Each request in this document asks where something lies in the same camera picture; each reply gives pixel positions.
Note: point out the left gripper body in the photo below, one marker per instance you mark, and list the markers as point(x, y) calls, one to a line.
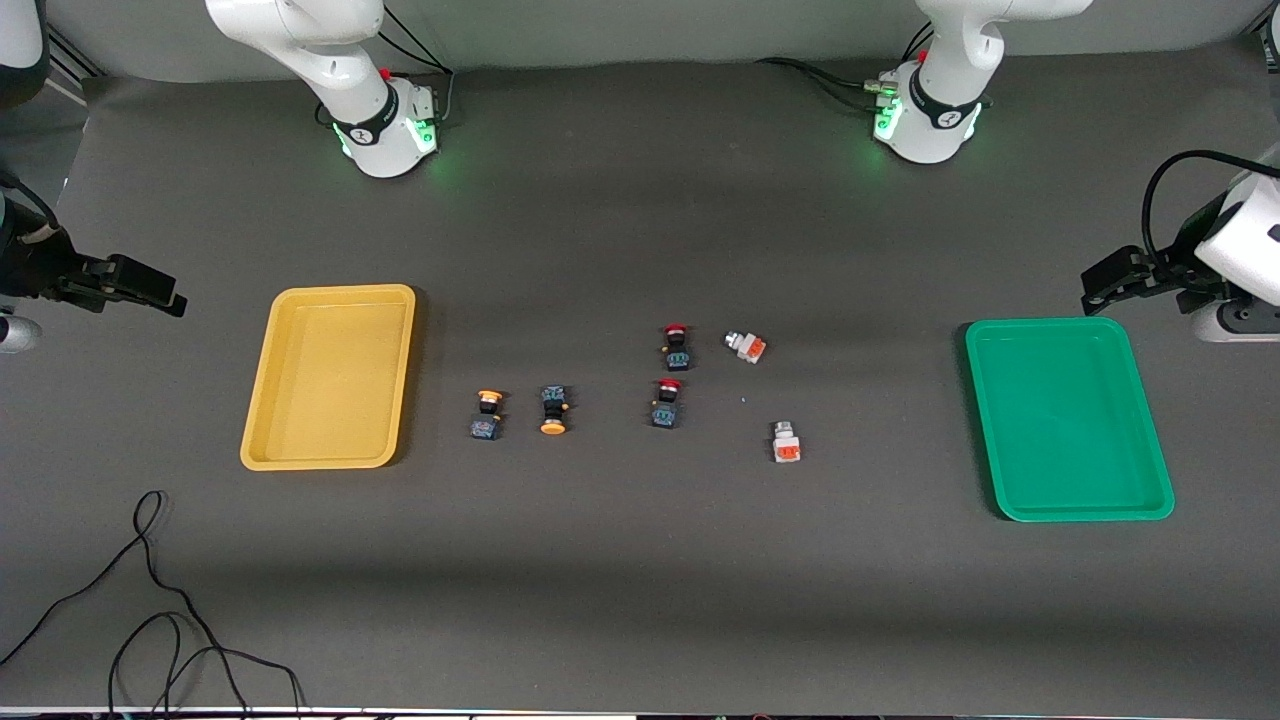
point(1178, 265)

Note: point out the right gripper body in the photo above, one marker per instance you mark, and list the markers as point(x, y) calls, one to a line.
point(40, 268)

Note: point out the yellow cap push button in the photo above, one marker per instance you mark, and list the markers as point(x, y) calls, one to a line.
point(553, 400)
point(486, 428)

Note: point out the grey orange push button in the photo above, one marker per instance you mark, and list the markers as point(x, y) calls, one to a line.
point(748, 348)
point(786, 445)

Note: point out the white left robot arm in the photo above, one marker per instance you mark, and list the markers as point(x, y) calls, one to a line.
point(950, 60)

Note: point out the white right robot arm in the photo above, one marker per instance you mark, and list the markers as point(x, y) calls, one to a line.
point(300, 30)

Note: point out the yellow plastic tray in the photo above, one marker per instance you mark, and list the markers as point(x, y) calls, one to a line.
point(300, 440)

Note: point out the green plastic tray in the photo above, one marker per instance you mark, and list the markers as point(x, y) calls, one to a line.
point(1060, 480)

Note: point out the red cap push button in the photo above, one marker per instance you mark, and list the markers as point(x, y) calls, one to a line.
point(666, 412)
point(678, 355)

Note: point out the dark grey table mat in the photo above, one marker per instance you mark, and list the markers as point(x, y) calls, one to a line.
point(640, 600)

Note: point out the aluminium frame rail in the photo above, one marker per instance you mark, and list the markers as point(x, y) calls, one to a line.
point(70, 62)

